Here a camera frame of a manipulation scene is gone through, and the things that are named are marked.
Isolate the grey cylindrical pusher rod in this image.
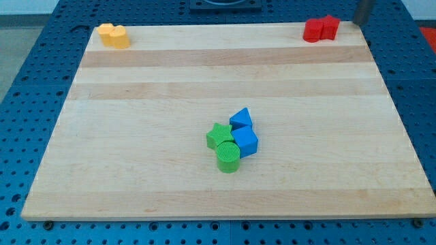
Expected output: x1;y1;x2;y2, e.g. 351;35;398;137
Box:
352;0;375;25

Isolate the red star block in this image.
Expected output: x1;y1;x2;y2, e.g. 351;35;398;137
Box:
320;15;341;40

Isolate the green star block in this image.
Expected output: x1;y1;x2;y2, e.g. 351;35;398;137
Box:
206;122;234;150

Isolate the red round block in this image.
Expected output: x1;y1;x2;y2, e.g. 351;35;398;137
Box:
302;18;324;43

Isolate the blue perforated table plate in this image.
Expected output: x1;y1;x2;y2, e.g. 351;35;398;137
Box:
1;1;435;244

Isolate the blue triangle block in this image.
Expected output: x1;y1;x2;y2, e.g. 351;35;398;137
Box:
229;108;253;130

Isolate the blue cube block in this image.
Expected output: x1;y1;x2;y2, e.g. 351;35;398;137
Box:
231;126;258;158

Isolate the green cylinder block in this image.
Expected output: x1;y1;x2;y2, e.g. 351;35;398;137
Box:
216;142;240;174

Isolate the yellow heart block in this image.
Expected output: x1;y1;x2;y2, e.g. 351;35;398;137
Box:
109;25;131;49

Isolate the yellow hexagon block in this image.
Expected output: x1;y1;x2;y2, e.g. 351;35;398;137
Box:
97;23;114;46

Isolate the wooden board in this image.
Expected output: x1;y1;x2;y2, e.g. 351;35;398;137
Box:
21;22;435;221

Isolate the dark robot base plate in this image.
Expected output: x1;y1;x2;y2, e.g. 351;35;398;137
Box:
189;0;262;12

